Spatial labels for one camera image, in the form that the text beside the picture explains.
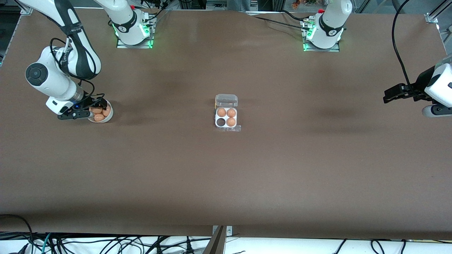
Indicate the aluminium frame corner profile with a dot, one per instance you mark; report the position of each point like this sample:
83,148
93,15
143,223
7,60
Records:
436,14
27,10

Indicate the colourful shelf clutter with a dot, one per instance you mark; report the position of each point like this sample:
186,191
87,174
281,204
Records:
303,3

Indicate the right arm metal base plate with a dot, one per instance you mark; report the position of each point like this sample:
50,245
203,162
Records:
122,46

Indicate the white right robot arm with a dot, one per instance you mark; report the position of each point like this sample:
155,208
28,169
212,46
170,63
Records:
53,79

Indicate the grey metal edge bracket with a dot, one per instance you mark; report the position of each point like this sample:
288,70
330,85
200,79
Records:
229,231

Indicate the brown table cover sheet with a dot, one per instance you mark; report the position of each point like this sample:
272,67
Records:
226,176

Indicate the clear plastic egg carton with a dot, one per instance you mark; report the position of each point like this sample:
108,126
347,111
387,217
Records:
226,100

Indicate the dark metal bar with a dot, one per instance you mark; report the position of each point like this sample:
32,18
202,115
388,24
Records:
215,243

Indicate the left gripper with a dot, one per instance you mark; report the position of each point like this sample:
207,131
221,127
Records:
418,84

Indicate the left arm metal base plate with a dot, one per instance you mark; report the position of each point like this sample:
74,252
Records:
307,49

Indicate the brown egg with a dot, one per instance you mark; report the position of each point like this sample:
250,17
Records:
231,122
221,112
96,110
106,111
231,113
99,117

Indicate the white round bowl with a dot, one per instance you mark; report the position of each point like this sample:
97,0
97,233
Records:
107,118

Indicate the grey trousers of person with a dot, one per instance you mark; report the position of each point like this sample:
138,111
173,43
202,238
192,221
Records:
238,5

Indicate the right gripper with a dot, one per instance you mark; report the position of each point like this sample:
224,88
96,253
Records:
89,102

